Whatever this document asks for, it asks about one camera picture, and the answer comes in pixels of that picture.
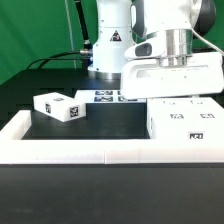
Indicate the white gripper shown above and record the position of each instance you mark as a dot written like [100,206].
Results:
[203,74]

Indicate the white cabinet door panel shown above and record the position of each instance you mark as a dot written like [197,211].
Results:
[198,110]

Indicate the white cabinet body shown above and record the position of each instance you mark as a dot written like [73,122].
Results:
[183,130]

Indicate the white cabinet top box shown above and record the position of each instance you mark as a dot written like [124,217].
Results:
[59,106]

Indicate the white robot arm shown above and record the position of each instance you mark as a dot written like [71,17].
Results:
[124,23]

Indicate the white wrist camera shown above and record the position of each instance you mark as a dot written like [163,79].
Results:
[151,48]

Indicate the white marker base plate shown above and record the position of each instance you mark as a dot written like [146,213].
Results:
[103,96]

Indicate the white U-shaped fence frame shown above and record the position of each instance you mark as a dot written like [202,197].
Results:
[14,149]

